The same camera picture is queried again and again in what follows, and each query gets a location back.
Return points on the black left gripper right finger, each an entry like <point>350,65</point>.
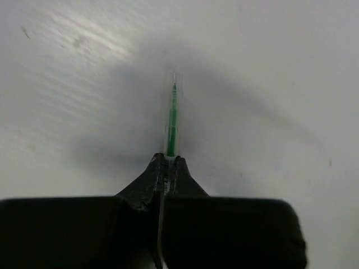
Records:
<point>200,231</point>

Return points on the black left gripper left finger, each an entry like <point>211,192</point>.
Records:
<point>119,231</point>

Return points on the green thin pen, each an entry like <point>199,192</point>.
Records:
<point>172,129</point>

